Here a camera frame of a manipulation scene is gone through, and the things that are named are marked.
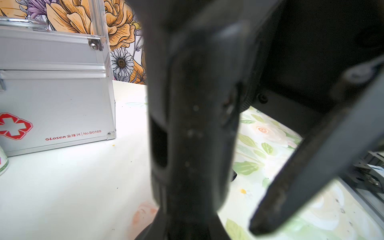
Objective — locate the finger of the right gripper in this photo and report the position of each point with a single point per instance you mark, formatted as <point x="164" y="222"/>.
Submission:
<point x="351" y="129"/>

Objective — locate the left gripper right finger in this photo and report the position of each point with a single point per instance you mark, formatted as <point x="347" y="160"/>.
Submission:
<point x="217" y="230"/>

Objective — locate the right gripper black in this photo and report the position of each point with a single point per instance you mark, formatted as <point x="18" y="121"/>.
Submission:
<point x="303" y="47"/>

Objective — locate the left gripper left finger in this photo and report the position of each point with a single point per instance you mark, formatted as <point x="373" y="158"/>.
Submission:
<point x="156" y="230"/>

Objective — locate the white bottle green cap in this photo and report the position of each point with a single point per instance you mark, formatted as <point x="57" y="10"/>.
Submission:
<point x="4" y="164"/>

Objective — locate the silver aluminium first aid case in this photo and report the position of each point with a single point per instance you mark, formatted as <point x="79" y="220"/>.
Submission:
<point x="56" y="88"/>

